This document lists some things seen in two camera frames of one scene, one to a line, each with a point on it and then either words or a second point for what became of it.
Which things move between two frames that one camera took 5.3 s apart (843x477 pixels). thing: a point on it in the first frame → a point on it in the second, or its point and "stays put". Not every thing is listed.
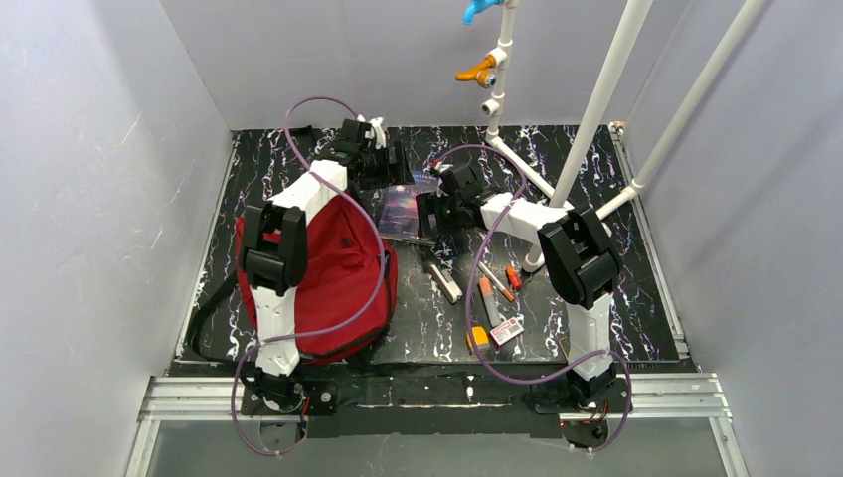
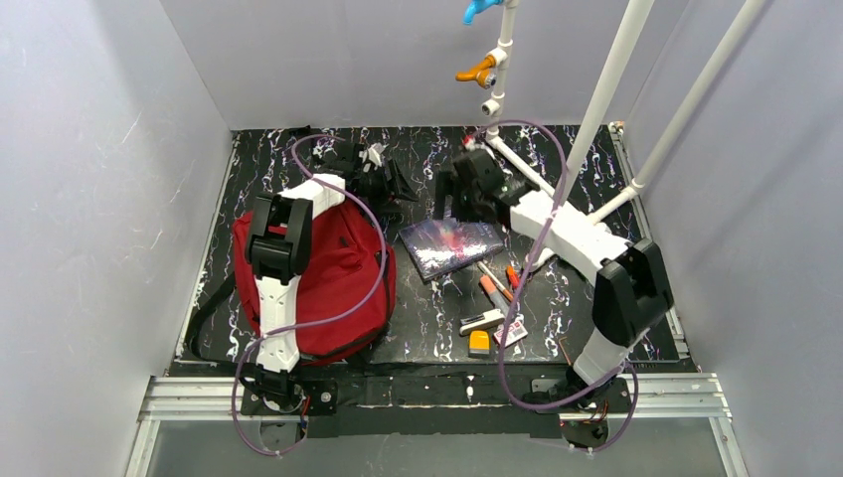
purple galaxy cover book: x=399 y=218 → x=434 y=247
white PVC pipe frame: x=499 y=58 stays put
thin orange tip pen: x=495 y=282 stays put
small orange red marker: x=514 y=278 stays put
